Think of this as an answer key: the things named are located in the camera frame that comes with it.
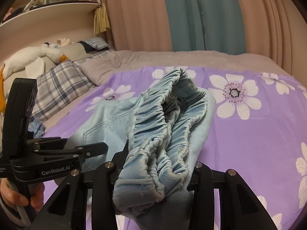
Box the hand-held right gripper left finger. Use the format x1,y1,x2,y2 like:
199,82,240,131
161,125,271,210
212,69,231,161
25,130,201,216
35,146,130,230

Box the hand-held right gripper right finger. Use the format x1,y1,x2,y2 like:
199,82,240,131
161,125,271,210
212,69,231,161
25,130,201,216
187,162,270,230

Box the pink curtain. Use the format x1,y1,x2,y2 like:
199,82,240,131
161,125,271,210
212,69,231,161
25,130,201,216
231,0,305,77
98,0,175,52

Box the purple floral bedsheet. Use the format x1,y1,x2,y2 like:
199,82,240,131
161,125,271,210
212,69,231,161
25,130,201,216
36,66,307,230

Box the blue ruffled cloth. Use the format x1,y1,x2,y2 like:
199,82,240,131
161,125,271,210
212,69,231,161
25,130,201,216
29,118,46,137

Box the plaid pillow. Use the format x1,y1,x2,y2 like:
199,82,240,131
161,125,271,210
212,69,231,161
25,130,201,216
29,50,116,122

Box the white shelf cabinet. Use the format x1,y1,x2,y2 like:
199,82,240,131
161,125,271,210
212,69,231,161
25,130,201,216
0,0,102,28

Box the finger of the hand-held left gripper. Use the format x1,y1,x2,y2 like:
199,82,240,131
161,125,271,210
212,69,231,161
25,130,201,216
38,142,108,160
26,136,68,151

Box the beige tassel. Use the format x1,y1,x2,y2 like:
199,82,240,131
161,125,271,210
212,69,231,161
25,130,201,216
93,3,111,35

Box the light blue denim pants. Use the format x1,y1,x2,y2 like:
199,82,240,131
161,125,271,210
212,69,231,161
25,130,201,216
68,67,217,230

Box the striped pillow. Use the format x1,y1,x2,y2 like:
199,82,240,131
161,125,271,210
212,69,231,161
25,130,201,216
79,37,109,52

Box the person's left hand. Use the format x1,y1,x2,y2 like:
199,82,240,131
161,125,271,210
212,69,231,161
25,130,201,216
0,178,45,212

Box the white plush goose toy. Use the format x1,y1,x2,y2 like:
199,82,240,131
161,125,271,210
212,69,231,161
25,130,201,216
0,38,75,112

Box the blue curtain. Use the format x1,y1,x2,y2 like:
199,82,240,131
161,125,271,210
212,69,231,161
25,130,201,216
160,0,247,54

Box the grey blanket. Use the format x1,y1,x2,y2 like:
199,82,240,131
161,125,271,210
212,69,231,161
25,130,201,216
43,50,296,131

